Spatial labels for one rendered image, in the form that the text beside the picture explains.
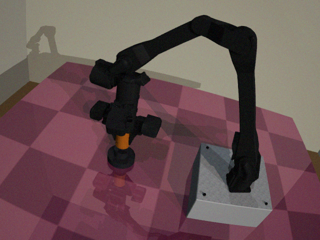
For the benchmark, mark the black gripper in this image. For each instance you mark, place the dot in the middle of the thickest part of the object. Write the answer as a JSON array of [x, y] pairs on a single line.
[[148, 126]]

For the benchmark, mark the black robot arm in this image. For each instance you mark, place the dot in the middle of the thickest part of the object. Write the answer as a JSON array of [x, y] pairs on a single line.
[[241, 41]]

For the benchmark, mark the orange cylinder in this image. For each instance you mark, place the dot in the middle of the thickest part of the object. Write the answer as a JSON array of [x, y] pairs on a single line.
[[122, 142]]

